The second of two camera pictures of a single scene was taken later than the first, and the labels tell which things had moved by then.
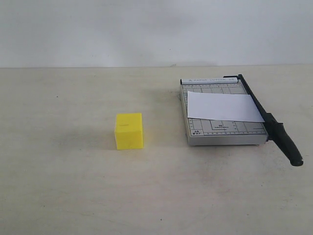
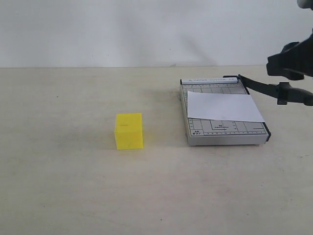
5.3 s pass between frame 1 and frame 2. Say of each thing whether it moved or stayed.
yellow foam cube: stayed
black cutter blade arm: moved
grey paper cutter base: stayed
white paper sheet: stayed
